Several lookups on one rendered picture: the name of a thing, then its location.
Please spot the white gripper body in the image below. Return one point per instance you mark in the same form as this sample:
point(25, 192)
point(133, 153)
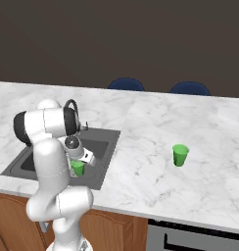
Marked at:
point(89, 159)

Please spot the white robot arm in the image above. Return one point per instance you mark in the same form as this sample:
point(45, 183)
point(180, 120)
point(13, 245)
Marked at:
point(48, 170)

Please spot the dark grey sink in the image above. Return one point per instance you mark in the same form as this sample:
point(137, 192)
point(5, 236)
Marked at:
point(100, 153)

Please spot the green plastic cup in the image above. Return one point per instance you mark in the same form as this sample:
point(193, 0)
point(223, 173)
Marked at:
point(180, 156)
point(79, 169)

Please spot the black curved tap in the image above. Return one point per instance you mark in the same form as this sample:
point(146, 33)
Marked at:
point(74, 108)

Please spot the wooden cupboard door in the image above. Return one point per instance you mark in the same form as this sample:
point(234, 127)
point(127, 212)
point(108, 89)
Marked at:
point(10, 222)
point(108, 232)

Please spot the blue chair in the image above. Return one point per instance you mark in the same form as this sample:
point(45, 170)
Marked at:
point(126, 84)
point(190, 88)

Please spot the grey dishwasher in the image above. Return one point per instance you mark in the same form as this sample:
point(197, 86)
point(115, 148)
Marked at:
point(196, 240)

